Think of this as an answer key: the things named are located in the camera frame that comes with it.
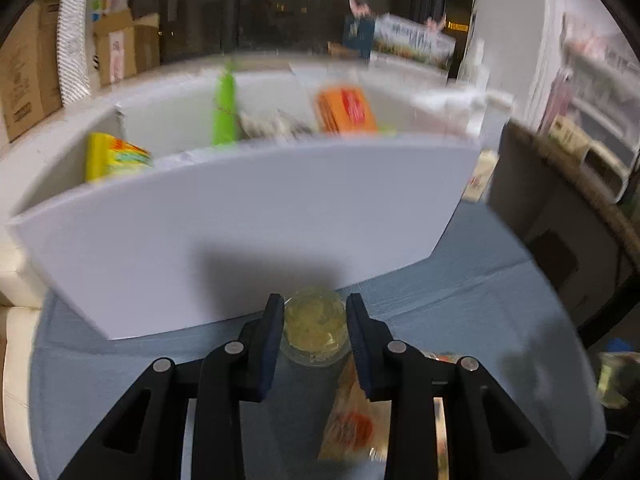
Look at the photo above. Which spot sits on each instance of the grey-blue table cover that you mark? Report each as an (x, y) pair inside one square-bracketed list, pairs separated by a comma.
[(475, 320)]

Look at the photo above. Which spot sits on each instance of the white leather sofa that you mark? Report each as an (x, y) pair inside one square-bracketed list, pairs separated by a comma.
[(15, 360)]

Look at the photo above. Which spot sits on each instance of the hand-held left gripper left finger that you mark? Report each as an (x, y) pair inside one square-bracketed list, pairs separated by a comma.
[(270, 345)]

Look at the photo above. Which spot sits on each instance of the beige printed box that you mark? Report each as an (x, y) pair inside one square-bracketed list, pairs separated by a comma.
[(567, 135)]

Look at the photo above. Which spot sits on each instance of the green bottle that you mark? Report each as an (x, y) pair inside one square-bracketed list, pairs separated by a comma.
[(225, 110)]

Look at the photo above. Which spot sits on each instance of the white dotted paper bag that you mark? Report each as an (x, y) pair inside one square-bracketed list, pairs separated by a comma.
[(75, 45)]

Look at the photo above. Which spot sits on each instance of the landscape printed box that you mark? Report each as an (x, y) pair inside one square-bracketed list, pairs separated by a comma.
[(415, 40)]

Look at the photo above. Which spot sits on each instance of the white foam box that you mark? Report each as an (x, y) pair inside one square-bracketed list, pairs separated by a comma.
[(250, 220)]

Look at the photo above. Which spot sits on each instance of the large brown cardboard box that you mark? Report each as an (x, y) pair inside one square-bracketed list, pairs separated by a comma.
[(27, 65)]

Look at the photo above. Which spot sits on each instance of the dark window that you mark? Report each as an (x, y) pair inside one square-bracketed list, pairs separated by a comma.
[(290, 5)]

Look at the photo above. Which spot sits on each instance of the yellow tissue pack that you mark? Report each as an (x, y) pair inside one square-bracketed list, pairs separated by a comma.
[(480, 175)]

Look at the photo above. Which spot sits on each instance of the clear plastic shelf rack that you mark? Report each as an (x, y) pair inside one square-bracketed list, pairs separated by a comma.
[(610, 75)]

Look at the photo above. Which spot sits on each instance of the small cardboard box with label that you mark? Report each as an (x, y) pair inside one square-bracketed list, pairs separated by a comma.
[(115, 50)]

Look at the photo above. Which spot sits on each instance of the clear yellow jelly cup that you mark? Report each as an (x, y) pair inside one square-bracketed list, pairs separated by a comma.
[(315, 330)]

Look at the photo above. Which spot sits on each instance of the pink bottle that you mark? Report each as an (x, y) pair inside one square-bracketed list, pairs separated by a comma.
[(560, 92)]

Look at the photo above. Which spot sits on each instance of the green plastic bag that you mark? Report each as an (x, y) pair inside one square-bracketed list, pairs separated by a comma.
[(612, 377)]

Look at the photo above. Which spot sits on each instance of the pink floral pouch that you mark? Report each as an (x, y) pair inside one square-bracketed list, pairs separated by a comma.
[(585, 45)]

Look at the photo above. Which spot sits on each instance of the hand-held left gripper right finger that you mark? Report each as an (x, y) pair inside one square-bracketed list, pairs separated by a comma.
[(362, 350)]

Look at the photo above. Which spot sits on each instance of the white black oval device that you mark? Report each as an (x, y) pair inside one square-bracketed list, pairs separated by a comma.
[(605, 170)]

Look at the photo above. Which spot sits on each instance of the open cardboard box right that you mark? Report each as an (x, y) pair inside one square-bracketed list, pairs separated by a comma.
[(550, 200)]

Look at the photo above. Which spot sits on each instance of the pink slipper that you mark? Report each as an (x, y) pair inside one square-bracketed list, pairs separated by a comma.
[(359, 6), (435, 22)]

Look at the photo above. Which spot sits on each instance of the yellow orange snack packet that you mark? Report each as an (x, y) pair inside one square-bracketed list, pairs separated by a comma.
[(112, 157)]

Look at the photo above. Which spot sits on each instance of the clear packet with orange print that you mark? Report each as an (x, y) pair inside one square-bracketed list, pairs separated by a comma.
[(355, 420)]

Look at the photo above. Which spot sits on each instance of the beige snack packet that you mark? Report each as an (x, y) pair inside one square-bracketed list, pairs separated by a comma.
[(270, 124)]

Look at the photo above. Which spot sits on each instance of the small open cardboard box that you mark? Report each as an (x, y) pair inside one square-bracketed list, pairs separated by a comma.
[(147, 40)]

